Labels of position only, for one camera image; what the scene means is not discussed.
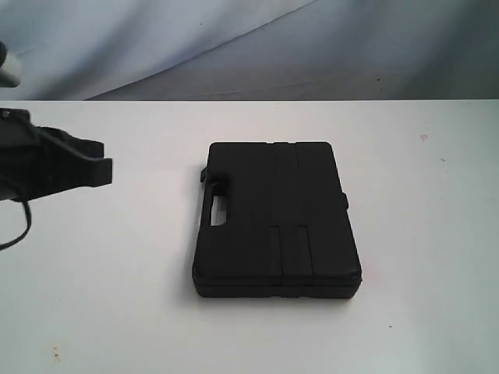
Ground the black plastic tool case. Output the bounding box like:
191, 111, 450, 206
192, 142, 362, 299

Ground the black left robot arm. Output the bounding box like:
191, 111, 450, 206
1, 108, 113, 202

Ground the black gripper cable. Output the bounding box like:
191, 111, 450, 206
0, 196, 34, 252

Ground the white backdrop cloth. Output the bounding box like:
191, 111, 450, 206
1, 1, 498, 101

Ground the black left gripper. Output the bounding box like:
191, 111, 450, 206
1, 126, 113, 201

